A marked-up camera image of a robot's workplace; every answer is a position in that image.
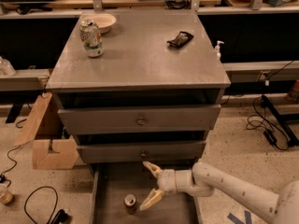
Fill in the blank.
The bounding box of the green white soda can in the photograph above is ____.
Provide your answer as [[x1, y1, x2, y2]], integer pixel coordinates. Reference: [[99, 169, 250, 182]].
[[79, 20, 103, 58]]

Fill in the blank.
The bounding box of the black snack packet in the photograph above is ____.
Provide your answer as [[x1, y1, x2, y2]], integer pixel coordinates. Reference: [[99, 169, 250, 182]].
[[167, 31, 193, 49]]

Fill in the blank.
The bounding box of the wooden block stand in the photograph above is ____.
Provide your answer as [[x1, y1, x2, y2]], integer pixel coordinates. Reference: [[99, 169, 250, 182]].
[[14, 92, 84, 170]]

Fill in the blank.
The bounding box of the grey bottom drawer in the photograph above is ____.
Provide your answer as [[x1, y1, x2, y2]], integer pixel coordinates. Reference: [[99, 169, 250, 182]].
[[89, 161, 203, 224]]

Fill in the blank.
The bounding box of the grey drawer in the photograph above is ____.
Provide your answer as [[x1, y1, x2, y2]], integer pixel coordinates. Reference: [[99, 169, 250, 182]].
[[78, 141, 206, 163], [58, 105, 221, 135], [89, 161, 203, 224]]

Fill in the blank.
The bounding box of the grey drawer cabinet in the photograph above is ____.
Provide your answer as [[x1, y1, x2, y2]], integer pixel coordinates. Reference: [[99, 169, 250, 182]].
[[45, 9, 232, 173]]

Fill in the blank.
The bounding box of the grey middle drawer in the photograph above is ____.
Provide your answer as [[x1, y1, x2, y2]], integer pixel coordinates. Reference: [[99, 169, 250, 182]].
[[78, 141, 206, 163]]

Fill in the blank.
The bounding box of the white bowl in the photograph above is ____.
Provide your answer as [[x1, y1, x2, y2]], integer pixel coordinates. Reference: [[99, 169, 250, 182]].
[[85, 14, 117, 34]]

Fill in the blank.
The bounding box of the black floor cable left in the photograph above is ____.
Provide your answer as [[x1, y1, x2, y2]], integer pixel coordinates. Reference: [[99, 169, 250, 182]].
[[0, 119, 69, 224]]

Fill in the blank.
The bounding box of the orange bottle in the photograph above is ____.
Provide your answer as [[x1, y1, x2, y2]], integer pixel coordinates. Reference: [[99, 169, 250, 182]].
[[286, 80, 299, 102]]

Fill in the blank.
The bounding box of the clear plastic cup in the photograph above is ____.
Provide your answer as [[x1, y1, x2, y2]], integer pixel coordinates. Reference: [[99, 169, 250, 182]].
[[0, 184, 13, 204]]

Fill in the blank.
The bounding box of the grey top drawer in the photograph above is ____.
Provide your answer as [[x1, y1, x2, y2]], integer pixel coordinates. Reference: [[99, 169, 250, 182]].
[[58, 105, 221, 135]]

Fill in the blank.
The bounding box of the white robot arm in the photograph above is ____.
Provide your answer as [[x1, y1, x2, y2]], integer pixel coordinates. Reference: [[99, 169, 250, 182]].
[[139, 161, 299, 224]]

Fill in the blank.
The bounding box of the black floor cable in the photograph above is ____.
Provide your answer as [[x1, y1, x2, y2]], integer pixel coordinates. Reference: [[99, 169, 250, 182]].
[[0, 119, 69, 224], [245, 60, 295, 152]]

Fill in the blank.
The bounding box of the white pump bottle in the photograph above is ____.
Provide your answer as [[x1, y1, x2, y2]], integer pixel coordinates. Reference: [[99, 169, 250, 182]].
[[214, 40, 224, 61]]

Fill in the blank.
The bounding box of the black floor cable right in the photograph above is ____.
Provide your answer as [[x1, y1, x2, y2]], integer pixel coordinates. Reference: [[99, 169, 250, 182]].
[[245, 60, 295, 152]]

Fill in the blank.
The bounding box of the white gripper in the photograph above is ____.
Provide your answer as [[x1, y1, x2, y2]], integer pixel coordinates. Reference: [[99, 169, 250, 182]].
[[139, 161, 177, 211]]

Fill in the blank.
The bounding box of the orange soda can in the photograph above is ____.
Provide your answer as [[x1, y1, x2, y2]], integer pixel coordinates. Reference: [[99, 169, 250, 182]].
[[123, 193, 137, 215]]

